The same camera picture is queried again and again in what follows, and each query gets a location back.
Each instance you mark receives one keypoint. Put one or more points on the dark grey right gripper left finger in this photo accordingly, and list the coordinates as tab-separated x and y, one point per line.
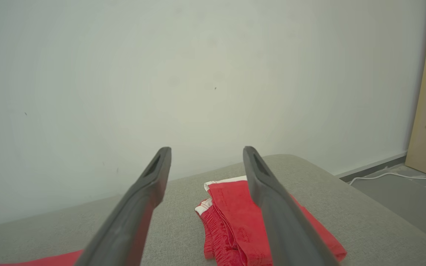
131	214

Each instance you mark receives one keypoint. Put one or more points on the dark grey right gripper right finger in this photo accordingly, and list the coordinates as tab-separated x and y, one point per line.
283	221

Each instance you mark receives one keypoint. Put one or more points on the red shorts with white stripe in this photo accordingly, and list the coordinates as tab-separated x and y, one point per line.
235	214

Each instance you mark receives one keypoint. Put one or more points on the red and white jersey shirt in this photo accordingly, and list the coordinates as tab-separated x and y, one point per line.
50	260

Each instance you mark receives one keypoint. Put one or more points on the grey wall baseboard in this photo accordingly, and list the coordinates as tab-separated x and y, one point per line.
375	168

